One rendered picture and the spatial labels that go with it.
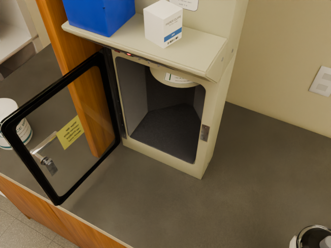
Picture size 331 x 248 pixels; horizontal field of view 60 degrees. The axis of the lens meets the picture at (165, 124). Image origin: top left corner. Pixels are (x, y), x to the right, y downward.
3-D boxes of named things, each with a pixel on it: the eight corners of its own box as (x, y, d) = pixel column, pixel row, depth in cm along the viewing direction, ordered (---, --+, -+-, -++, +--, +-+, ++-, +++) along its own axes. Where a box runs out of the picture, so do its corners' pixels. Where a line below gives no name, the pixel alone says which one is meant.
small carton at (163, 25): (162, 27, 58) (162, -2, 53) (181, 37, 55) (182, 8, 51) (145, 38, 55) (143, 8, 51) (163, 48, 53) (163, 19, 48)
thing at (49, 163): (59, 171, 77) (52, 160, 73) (52, 177, 76) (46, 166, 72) (54, 167, 78) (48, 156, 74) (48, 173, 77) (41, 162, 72)
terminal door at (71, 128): (121, 141, 104) (102, 49, 73) (56, 208, 88) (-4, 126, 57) (119, 140, 104) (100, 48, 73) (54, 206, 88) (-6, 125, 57)
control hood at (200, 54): (100, 38, 72) (93, -1, 65) (221, 77, 63) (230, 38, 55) (71, 64, 66) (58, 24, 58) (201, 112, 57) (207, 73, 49)
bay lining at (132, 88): (160, 92, 116) (158, 11, 88) (220, 115, 108) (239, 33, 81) (127, 136, 102) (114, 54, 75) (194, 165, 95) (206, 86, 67)
